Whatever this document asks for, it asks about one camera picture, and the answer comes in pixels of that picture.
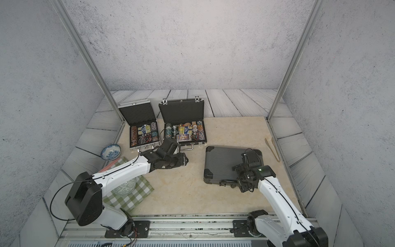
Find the small silver poker case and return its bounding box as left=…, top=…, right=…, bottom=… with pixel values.
left=118, top=99, right=159, bottom=151

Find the large dark grey poker case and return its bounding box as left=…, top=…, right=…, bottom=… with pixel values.
left=203, top=146, right=263, bottom=188

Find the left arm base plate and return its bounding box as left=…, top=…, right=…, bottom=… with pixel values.
left=105, top=220, right=151, bottom=239

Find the blue white ceramic bowl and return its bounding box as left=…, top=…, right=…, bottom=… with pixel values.
left=100, top=144, right=121, bottom=161

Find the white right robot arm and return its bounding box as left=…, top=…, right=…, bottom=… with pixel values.
left=232, top=148, right=329, bottom=247

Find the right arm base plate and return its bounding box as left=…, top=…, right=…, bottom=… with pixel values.
left=229, top=220, right=265, bottom=238

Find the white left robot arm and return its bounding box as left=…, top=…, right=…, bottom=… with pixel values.
left=65, top=139, right=188, bottom=231

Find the glass dish on cloth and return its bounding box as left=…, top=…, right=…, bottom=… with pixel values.
left=112, top=178, right=137, bottom=196

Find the green checkered cloth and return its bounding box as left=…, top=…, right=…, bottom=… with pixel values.
left=103, top=176, right=154, bottom=213

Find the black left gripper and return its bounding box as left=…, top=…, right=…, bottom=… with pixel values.
left=164, top=152, right=191, bottom=169

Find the medium black poker case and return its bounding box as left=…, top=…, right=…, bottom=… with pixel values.
left=158, top=96, right=207, bottom=149

